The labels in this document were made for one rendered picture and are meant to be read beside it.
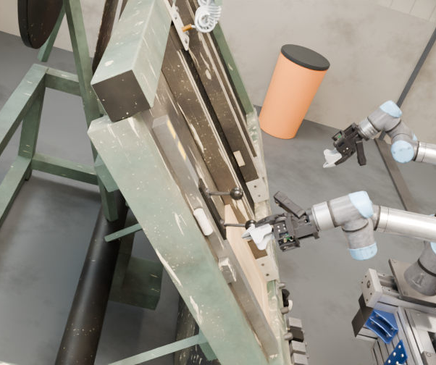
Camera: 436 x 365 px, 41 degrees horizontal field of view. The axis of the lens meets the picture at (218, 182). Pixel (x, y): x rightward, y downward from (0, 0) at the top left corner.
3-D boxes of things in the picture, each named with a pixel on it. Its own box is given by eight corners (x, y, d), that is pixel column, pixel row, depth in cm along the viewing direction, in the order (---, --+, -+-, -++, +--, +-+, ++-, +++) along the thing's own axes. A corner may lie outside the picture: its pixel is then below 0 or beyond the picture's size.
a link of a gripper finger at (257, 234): (240, 246, 161) (272, 236, 159) (237, 228, 165) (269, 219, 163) (244, 251, 164) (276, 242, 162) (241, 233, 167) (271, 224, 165)
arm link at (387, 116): (405, 118, 219) (391, 101, 217) (381, 136, 223) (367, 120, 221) (403, 111, 226) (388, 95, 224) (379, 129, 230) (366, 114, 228)
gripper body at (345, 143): (329, 138, 233) (353, 119, 229) (343, 151, 236) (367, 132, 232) (332, 148, 227) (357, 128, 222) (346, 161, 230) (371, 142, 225)
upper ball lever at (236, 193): (203, 202, 169) (242, 203, 161) (198, 192, 167) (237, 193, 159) (209, 194, 171) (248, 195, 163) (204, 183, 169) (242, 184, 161)
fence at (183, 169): (268, 356, 202) (279, 353, 201) (151, 127, 154) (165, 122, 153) (267, 345, 206) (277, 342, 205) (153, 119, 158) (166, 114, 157)
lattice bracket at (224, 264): (227, 284, 178) (236, 281, 178) (218, 267, 175) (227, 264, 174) (227, 274, 182) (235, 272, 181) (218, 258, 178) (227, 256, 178)
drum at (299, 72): (296, 124, 590) (326, 53, 550) (301, 146, 551) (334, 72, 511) (252, 111, 583) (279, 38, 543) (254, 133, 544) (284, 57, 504)
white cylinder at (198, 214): (192, 216, 165) (203, 237, 169) (202, 212, 165) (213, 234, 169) (193, 209, 168) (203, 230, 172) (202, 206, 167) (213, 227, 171)
